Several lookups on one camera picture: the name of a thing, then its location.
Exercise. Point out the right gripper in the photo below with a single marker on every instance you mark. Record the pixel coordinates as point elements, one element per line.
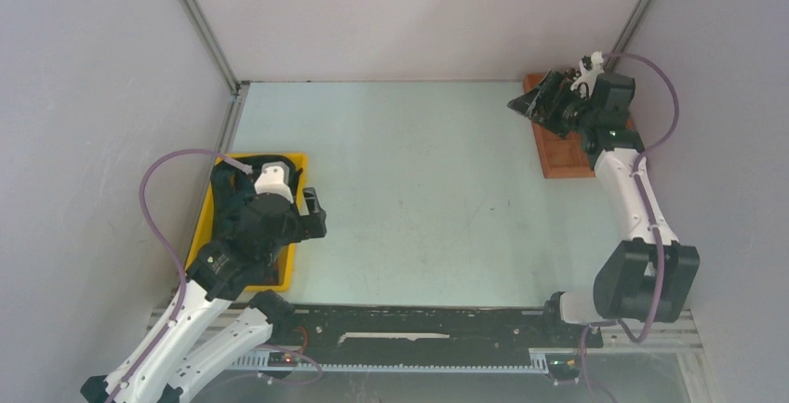
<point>528,103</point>

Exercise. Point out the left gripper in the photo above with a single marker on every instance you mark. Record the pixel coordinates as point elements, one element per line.
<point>312,203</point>

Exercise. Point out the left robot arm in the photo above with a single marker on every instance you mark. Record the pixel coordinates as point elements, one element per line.
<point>169,365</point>

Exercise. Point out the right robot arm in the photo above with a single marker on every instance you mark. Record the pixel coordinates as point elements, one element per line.
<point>648,276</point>

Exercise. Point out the dark green ties pile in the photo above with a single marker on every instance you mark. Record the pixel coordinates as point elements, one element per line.
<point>232,189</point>

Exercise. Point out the wooden compartment tray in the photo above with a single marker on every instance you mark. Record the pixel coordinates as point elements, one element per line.
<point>575,155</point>

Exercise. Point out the yellow plastic bin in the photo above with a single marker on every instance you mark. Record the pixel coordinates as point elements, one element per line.
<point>280,279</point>

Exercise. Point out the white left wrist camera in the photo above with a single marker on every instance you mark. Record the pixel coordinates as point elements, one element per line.
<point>274,180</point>

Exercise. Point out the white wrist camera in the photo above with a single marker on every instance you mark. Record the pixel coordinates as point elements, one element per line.
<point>590,67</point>
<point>274,180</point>

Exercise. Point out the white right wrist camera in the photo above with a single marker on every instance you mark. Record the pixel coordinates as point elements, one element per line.
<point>590,67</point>

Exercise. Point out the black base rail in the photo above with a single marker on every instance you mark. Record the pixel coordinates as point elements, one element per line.
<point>431,338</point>

